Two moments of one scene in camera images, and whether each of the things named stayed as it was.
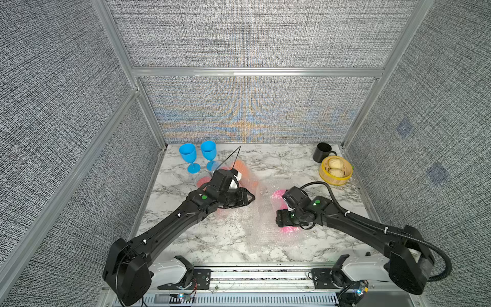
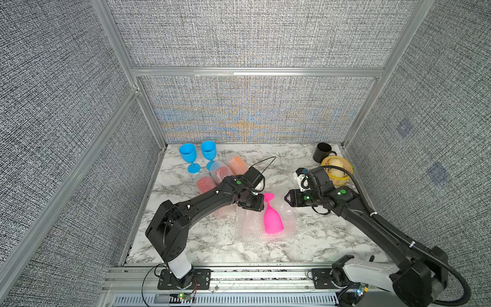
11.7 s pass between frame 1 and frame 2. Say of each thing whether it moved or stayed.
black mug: stayed
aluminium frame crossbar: stayed
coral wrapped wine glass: stayed
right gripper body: moved
